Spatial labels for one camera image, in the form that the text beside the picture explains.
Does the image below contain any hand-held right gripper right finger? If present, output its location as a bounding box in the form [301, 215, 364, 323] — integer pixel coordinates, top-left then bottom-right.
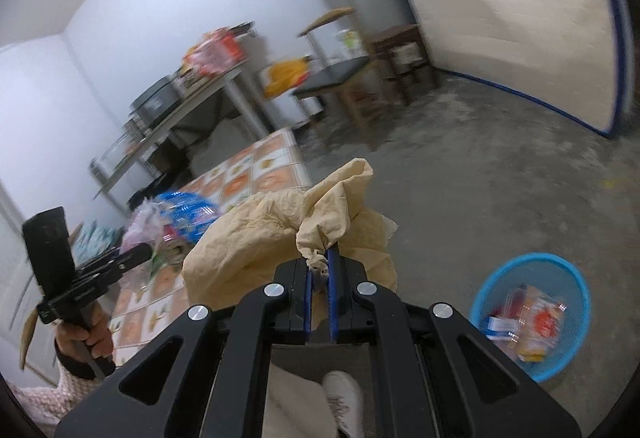
[327, 245, 583, 438]

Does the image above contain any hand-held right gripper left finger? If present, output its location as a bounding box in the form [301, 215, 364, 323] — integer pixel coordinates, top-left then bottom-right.
[54, 259, 315, 438]

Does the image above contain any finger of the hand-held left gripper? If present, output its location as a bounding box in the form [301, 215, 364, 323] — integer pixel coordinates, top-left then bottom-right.
[84, 243, 154, 277]
[75, 267, 136, 293]

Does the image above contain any beige cloth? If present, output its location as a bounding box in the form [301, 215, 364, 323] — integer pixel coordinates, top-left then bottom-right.
[181, 158, 399, 314]

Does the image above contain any blue snack packet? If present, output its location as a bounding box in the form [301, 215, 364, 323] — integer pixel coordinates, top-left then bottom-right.
[152, 190, 221, 244]

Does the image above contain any blue white toothpaste box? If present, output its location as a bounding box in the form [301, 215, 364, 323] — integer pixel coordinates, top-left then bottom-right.
[482, 313, 523, 344]

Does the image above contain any yellow white medicine box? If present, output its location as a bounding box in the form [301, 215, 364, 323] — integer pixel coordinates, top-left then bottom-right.
[510, 285, 568, 364]

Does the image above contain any blue mesh basket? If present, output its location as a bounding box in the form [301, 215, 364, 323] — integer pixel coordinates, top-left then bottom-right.
[469, 253, 591, 384]

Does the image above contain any person's left forearm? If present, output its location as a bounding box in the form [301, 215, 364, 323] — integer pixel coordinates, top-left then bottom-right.
[10, 340, 118, 425]

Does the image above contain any person's left hand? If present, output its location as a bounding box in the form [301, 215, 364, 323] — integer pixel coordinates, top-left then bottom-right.
[54, 312, 116, 363]

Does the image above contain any pale blue plastic packet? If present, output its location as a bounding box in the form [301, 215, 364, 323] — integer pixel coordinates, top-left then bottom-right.
[75, 222, 123, 264]

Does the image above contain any pink plastic bag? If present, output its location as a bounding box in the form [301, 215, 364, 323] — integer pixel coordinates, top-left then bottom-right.
[122, 198, 163, 259]

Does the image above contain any black bag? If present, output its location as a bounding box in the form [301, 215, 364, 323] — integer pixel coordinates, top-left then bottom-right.
[127, 170, 193, 211]

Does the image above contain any white shoe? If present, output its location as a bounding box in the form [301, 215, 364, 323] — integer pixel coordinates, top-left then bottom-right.
[322, 370, 366, 438]

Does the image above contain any person's leg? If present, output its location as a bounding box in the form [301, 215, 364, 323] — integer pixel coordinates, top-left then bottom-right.
[262, 360, 341, 438]

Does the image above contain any black countertop oven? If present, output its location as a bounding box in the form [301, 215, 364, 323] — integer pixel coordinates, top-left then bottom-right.
[130, 75, 183, 119]

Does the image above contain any metal table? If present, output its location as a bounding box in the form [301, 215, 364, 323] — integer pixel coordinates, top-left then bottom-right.
[92, 63, 281, 199]

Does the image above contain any wooden chair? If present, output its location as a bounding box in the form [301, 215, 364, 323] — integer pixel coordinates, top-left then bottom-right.
[292, 7, 386, 139]

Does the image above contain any yellow bag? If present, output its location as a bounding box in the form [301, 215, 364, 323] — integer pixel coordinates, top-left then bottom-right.
[262, 58, 311, 99]

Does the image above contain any pile of snack packets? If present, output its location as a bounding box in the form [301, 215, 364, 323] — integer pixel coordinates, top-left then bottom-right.
[175, 23, 256, 79]

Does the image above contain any white green plastic bag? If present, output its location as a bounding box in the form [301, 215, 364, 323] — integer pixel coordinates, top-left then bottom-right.
[337, 29, 363, 59]

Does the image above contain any dark wooden stool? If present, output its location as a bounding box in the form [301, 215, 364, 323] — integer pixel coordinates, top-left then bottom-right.
[367, 24, 436, 106]

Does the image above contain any white mattress blue trim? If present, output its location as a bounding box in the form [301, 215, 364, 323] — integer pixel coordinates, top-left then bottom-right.
[370, 0, 628, 139]

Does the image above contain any metal wire rack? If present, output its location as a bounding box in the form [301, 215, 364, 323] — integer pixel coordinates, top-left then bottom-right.
[90, 128, 151, 181]

